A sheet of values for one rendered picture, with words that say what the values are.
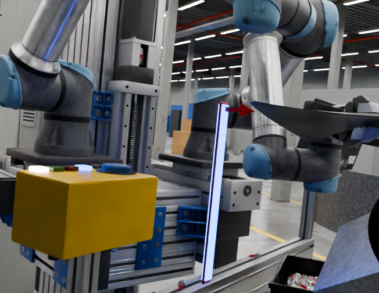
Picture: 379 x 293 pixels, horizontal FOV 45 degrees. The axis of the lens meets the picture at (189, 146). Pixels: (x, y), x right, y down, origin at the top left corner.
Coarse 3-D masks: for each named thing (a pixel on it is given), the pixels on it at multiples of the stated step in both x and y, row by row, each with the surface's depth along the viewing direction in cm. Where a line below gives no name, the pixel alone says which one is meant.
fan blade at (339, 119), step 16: (272, 112) 73; (288, 112) 71; (304, 112) 68; (320, 112) 66; (336, 112) 65; (368, 112) 69; (288, 128) 82; (304, 128) 81; (320, 128) 80; (336, 128) 80; (352, 128) 79
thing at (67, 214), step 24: (24, 192) 55; (48, 192) 53; (72, 192) 52; (96, 192) 55; (120, 192) 58; (144, 192) 62; (24, 216) 55; (48, 216) 53; (72, 216) 52; (96, 216) 55; (120, 216) 58; (144, 216) 62; (24, 240) 55; (48, 240) 53; (72, 240) 52; (96, 240) 55; (120, 240) 59; (144, 240) 63
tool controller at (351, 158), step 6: (324, 102) 131; (330, 102) 130; (300, 138) 135; (300, 144) 134; (306, 144) 133; (360, 144) 147; (342, 150) 134; (348, 150) 138; (354, 150) 143; (342, 156) 136; (348, 156) 141; (354, 156) 146; (342, 162) 131; (348, 162) 136; (354, 162) 149; (342, 168) 142; (348, 168) 147
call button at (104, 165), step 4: (104, 164) 63; (108, 164) 64; (112, 164) 64; (116, 164) 65; (120, 164) 65; (104, 168) 63; (108, 168) 62; (112, 168) 62; (116, 168) 62; (120, 168) 62; (124, 168) 63; (128, 168) 63; (116, 172) 62; (120, 172) 62; (124, 172) 63; (128, 172) 63
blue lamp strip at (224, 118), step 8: (224, 112) 83; (224, 120) 83; (224, 128) 83; (224, 136) 84; (224, 144) 84; (216, 160) 83; (216, 168) 83; (216, 176) 83; (216, 184) 83; (216, 192) 84; (216, 200) 84; (216, 208) 84; (216, 216) 84; (216, 224) 85; (208, 248) 84; (208, 256) 84; (208, 264) 84; (208, 272) 84
